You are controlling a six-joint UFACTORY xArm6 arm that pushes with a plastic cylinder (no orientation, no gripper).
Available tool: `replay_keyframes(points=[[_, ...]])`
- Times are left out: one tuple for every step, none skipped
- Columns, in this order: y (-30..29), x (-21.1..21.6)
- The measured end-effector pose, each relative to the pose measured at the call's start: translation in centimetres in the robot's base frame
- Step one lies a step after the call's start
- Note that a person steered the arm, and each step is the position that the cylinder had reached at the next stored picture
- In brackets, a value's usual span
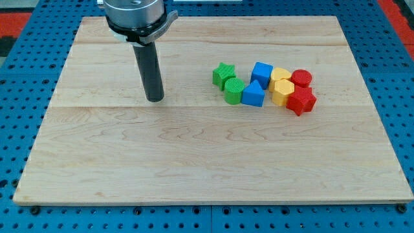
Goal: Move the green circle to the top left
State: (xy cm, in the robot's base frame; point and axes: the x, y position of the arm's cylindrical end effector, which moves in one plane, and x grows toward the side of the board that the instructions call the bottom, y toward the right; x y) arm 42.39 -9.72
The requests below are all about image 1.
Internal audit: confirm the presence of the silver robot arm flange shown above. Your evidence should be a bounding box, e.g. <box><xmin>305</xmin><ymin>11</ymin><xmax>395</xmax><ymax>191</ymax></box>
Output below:
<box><xmin>97</xmin><ymin>0</ymin><xmax>178</xmax><ymax>47</ymax></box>

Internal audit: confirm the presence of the green cylinder block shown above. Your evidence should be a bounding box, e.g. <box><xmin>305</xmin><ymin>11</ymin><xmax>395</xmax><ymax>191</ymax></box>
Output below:
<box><xmin>224</xmin><ymin>78</ymin><xmax>245</xmax><ymax>105</ymax></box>

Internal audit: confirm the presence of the green star block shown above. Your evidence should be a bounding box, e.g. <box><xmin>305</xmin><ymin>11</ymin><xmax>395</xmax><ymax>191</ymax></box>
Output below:
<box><xmin>212</xmin><ymin>62</ymin><xmax>236</xmax><ymax>91</ymax></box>

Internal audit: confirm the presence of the blue triangle block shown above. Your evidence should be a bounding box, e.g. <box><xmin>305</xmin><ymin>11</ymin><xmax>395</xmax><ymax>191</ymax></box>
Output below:
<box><xmin>241</xmin><ymin>80</ymin><xmax>265</xmax><ymax>107</ymax></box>

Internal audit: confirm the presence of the blue cube block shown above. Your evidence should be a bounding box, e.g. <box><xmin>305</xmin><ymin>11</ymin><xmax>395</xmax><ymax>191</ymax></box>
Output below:
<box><xmin>250</xmin><ymin>61</ymin><xmax>274</xmax><ymax>90</ymax></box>

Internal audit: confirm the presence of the yellow hexagon block front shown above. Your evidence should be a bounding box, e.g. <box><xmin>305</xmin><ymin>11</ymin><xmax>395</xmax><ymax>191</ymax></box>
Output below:
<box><xmin>272</xmin><ymin>79</ymin><xmax>295</xmax><ymax>106</ymax></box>

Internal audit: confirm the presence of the yellow hexagon block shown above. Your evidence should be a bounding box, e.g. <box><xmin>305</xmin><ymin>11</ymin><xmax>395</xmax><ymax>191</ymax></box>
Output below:
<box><xmin>272</xmin><ymin>79</ymin><xmax>295</xmax><ymax>106</ymax></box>
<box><xmin>268</xmin><ymin>67</ymin><xmax>292</xmax><ymax>93</ymax></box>

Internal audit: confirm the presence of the yellow hexagon block rear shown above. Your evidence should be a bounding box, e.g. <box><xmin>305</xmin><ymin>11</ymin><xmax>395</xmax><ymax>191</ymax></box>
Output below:
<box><xmin>268</xmin><ymin>67</ymin><xmax>292</xmax><ymax>93</ymax></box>

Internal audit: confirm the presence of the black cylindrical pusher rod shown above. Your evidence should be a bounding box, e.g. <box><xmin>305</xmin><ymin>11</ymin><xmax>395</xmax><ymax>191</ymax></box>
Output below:
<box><xmin>133</xmin><ymin>42</ymin><xmax>164</xmax><ymax>102</ymax></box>

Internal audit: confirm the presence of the red star block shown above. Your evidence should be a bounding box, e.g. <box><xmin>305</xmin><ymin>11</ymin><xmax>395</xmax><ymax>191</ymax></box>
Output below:
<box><xmin>286</xmin><ymin>85</ymin><xmax>317</xmax><ymax>116</ymax></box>

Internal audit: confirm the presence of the red cylinder block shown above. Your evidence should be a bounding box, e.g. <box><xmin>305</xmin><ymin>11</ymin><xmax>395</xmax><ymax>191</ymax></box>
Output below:
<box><xmin>290</xmin><ymin>69</ymin><xmax>312</xmax><ymax>88</ymax></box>

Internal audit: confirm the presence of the light wooden board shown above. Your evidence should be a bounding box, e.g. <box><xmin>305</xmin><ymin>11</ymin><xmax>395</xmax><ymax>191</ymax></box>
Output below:
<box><xmin>14</xmin><ymin>16</ymin><xmax>413</xmax><ymax>206</ymax></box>

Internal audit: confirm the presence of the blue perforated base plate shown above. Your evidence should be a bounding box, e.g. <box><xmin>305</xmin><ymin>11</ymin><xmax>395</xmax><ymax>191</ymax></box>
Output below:
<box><xmin>1</xmin><ymin>0</ymin><xmax>413</xmax><ymax>232</ymax></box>

